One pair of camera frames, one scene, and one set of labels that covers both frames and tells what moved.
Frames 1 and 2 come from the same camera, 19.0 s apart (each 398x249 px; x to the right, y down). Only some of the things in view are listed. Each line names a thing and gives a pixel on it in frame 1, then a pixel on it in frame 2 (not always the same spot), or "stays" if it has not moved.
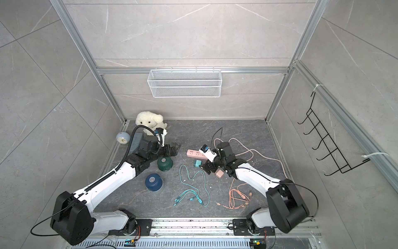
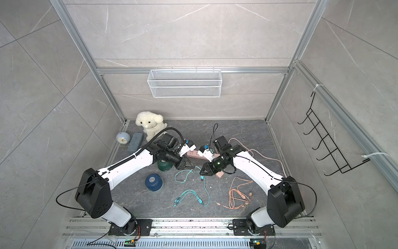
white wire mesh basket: x=184 y=83 stays
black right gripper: x=209 y=165 stays
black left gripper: x=168 y=153 -> x=182 y=165
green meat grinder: x=165 y=163 stays
